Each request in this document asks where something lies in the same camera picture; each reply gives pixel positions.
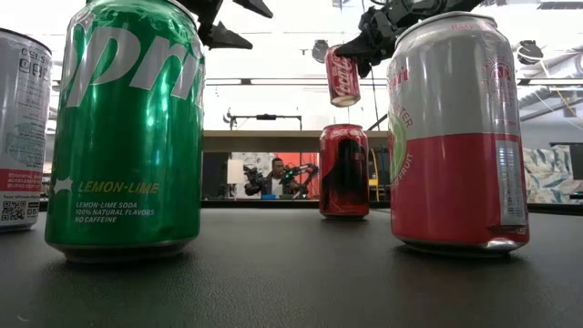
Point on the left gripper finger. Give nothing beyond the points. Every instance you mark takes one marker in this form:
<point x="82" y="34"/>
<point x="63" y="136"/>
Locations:
<point x="257" y="7"/>
<point x="225" y="40"/>

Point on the red Coca-Cola can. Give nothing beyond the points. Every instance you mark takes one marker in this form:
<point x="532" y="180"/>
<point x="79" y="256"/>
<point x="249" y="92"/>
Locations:
<point x="342" y="86"/>
<point x="344" y="191"/>

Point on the slim white Celsius can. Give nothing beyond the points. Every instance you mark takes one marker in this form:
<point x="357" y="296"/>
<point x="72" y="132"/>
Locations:
<point x="23" y="136"/>

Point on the black background robot arm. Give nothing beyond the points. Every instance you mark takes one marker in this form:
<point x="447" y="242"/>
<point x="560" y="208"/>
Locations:
<point x="300" y="175"/>
<point x="252" y="177"/>

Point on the wooden shelf with black legs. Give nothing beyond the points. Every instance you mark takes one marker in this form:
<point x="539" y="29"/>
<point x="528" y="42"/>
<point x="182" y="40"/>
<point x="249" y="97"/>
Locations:
<point x="273" y="141"/>

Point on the black round ceiling fixture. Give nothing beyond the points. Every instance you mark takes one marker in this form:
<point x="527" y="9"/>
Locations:
<point x="320" y="51"/>
<point x="529" y="51"/>

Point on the orange red panel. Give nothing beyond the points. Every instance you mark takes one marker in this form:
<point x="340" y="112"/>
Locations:
<point x="309" y="159"/>

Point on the small white board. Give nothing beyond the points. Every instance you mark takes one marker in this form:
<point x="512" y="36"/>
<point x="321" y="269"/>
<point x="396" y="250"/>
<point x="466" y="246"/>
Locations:
<point x="235" y="171"/>

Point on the green Sprite can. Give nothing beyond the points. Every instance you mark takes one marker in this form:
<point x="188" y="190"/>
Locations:
<point x="123" y="136"/>

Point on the white and pink seltzer can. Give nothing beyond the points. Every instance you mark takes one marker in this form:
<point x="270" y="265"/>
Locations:
<point x="455" y="182"/>

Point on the person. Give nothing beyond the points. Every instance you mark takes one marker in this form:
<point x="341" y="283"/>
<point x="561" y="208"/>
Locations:
<point x="275" y="184"/>

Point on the small blue box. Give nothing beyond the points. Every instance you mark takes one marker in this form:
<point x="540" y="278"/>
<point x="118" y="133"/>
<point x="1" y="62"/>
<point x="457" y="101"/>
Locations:
<point x="269" y="197"/>

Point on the leaf patterned panel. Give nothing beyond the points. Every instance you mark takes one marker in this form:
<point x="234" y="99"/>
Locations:
<point x="546" y="177"/>

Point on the black table mat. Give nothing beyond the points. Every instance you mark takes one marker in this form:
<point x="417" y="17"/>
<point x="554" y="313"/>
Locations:
<point x="291" y="282"/>

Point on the black aluminium table frame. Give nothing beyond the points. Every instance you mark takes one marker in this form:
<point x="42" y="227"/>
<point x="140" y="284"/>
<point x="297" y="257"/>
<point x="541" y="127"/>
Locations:
<point x="273" y="204"/>

